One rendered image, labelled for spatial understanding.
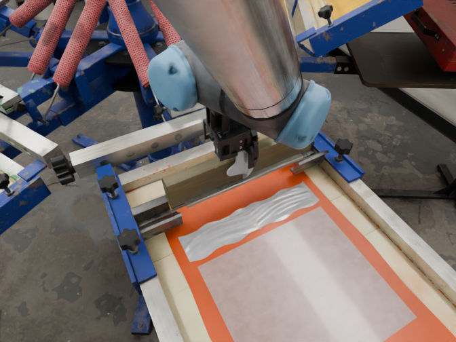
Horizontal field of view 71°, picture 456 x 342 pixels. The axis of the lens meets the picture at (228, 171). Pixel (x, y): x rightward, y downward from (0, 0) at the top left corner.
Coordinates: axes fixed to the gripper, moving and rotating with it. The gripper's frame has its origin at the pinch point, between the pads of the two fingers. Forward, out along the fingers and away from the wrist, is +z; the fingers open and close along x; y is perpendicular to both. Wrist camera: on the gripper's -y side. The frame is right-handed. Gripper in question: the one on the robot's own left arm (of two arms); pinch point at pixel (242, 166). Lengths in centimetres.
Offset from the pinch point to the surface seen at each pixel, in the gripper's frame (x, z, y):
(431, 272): 35.8, 11.3, -25.5
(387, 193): -17, 105, -118
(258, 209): 4.4, 12.9, -2.5
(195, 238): 4.4, 12.9, 14.6
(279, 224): 10.2, 13.7, -5.0
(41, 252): -79, 109, 78
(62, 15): -78, -8, 22
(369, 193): 14.9, 10.1, -28.0
